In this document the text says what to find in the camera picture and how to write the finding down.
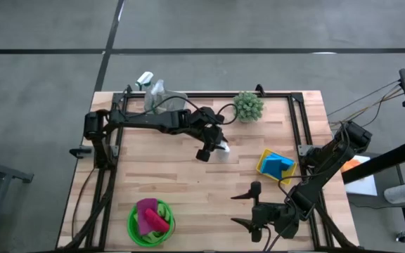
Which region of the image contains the white capped soap bottle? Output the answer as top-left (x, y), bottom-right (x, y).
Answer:
top-left (217, 141), bottom-right (231, 163)

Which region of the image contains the pink silicone piece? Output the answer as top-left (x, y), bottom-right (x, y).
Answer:
top-left (143, 207), bottom-right (172, 233)

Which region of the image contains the yellow plastic basket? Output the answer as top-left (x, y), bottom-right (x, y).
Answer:
top-left (255, 148), bottom-right (299, 186)

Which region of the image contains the black aluminium frame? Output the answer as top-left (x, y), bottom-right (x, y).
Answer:
top-left (56, 84), bottom-right (360, 252)

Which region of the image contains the purple cloth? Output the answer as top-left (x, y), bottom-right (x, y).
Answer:
top-left (135, 197), bottom-right (160, 236)

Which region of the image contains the brown table edge cable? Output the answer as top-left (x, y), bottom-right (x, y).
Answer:
top-left (71, 164), bottom-right (98, 240)

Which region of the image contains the simple green spray bottle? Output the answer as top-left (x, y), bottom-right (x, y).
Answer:
top-left (134, 71), bottom-right (155, 112)

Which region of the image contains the white paper sheet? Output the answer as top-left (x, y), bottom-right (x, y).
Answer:
top-left (338, 153), bottom-right (378, 197)

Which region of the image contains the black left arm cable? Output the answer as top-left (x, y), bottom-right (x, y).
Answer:
top-left (153, 95), bottom-right (239, 127)

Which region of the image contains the green plastic bucket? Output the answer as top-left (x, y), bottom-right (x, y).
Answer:
top-left (126, 198), bottom-right (176, 248)

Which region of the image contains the blue sponge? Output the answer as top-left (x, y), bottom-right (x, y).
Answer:
top-left (259, 155), bottom-right (284, 181)
top-left (271, 151), bottom-right (296, 174)

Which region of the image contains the black diagonal beam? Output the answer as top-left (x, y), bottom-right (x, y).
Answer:
top-left (341, 138), bottom-right (405, 186)

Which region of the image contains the black clamp handle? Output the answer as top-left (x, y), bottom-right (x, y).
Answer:
top-left (68, 146), bottom-right (94, 160)

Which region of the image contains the thin cable bundle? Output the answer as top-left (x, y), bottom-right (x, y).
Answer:
top-left (327, 79), bottom-right (405, 130)

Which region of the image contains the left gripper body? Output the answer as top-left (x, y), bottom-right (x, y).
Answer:
top-left (189, 106), bottom-right (229, 164)

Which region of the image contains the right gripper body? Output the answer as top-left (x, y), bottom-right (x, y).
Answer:
top-left (250, 180), bottom-right (301, 244)

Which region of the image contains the orange object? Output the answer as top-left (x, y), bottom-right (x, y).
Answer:
top-left (341, 157), bottom-right (362, 174)

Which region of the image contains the potted green succulent plant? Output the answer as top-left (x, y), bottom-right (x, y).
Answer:
top-left (232, 91), bottom-right (265, 124)

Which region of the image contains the white roll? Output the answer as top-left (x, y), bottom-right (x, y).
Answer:
top-left (384, 182), bottom-right (405, 205)

